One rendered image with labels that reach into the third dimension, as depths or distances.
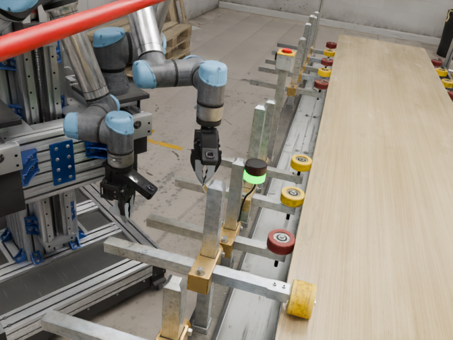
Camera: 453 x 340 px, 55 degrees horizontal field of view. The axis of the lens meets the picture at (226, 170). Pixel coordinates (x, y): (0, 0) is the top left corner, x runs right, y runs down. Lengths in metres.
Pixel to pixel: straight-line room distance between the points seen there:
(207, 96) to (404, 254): 0.72
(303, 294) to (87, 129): 0.71
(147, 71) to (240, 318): 0.78
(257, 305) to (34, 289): 1.05
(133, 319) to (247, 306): 0.88
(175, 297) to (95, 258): 1.41
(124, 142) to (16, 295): 1.07
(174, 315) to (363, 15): 8.41
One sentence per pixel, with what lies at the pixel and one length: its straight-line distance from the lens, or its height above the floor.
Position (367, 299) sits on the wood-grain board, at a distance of 1.19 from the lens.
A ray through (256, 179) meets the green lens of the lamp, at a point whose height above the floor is 1.07.
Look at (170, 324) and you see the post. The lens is 0.88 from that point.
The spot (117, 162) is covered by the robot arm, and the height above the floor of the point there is 1.05.
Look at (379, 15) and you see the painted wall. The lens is 9.01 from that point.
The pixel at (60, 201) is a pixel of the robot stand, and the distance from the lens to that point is 2.01.
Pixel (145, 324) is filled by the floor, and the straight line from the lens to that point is 2.20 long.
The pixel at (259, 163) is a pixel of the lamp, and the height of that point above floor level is 1.10.
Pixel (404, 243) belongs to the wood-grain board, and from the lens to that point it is 1.42.
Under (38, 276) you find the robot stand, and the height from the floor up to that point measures 0.21.
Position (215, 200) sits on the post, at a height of 1.14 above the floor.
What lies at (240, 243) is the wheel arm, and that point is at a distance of 1.31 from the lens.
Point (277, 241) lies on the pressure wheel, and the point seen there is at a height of 0.91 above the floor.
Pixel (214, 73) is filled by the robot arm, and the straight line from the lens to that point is 1.15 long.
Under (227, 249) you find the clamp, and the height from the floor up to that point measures 0.85.
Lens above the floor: 1.69
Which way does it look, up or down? 30 degrees down
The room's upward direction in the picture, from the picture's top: 7 degrees clockwise
